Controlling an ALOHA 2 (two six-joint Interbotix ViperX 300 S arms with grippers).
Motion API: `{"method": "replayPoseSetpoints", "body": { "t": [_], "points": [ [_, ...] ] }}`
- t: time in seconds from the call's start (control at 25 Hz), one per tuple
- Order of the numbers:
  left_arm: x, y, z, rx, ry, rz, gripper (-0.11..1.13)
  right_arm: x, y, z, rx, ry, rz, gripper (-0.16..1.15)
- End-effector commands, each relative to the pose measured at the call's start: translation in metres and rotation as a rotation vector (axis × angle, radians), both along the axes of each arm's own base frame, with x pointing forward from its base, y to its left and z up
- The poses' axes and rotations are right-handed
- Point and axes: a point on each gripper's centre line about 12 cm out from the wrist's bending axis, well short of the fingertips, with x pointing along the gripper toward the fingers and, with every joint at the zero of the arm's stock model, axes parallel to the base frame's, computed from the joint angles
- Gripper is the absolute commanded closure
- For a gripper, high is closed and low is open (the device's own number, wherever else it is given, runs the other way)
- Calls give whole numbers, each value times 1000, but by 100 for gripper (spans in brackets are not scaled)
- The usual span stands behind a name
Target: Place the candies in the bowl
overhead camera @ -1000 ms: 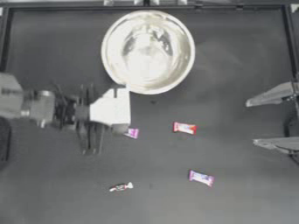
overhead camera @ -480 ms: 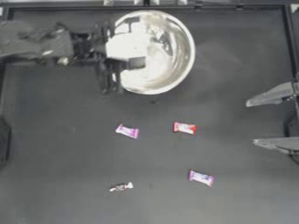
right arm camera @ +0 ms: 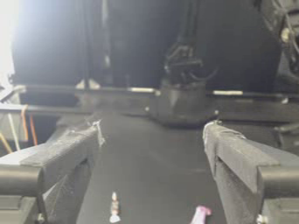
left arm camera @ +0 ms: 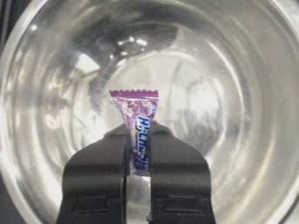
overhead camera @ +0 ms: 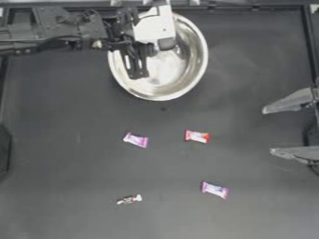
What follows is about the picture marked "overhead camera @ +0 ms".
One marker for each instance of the red candy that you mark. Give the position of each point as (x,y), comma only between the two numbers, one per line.
(197,136)

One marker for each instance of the black and white candy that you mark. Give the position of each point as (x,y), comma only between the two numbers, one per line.
(129,199)

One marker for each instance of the pink candy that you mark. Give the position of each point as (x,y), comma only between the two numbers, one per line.
(136,140)

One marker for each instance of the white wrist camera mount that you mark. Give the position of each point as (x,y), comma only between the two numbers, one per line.
(156,25)

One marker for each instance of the purple and white candy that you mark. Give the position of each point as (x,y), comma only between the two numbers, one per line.
(216,189)

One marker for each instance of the steel bowl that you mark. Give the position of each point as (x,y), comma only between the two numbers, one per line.
(178,77)

